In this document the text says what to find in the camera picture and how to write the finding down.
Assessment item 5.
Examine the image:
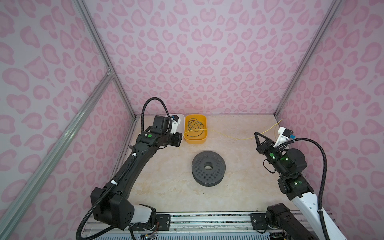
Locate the dark grey cable spool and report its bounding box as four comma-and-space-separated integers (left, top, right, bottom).
192, 151, 226, 187

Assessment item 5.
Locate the aluminium diagonal frame bar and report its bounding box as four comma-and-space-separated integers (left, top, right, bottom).
1, 73, 114, 240

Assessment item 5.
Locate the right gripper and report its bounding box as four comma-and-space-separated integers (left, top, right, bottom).
254, 132, 290, 178

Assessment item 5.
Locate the yellow cable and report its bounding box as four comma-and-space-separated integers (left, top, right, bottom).
184, 119, 284, 141

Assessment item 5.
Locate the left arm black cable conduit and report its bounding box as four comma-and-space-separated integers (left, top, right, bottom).
75, 96, 172, 240

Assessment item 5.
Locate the aluminium frame post left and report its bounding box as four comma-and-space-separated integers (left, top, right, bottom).
73, 0, 136, 119

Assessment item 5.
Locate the white plastic tray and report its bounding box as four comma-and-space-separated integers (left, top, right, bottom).
171, 114, 185, 135

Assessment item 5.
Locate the yellow plastic tray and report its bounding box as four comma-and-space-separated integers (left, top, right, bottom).
184, 114, 208, 144

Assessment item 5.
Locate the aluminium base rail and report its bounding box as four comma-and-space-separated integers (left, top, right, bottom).
80, 211, 343, 240

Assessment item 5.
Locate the aluminium frame post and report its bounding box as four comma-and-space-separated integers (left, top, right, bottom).
274, 0, 344, 120
73, 0, 136, 119

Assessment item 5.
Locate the aluminium frame post right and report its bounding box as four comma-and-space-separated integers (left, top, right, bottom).
274, 0, 344, 120

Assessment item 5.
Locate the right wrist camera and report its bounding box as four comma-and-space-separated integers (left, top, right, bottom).
274, 127, 296, 148

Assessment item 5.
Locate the green cable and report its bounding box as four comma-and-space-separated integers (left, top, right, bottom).
187, 117, 205, 138

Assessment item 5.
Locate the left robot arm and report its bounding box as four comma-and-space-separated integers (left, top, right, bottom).
91, 132, 183, 230

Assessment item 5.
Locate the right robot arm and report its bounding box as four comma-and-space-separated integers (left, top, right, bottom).
254, 127, 346, 240

